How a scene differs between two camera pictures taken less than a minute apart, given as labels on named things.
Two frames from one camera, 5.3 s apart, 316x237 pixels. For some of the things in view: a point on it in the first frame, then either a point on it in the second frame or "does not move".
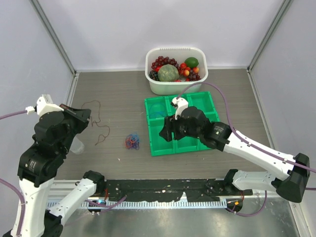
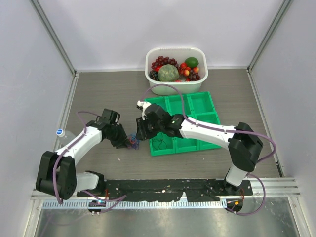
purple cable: (134, 144) does not move
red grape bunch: (161, 61) does not move
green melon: (168, 73) does not move
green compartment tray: (158, 109) does not move
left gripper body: (78, 121) -> (117, 135)
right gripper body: (180, 129) -> (147, 129)
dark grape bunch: (154, 75) does not move
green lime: (191, 62) does not move
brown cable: (98, 122) -> (162, 139)
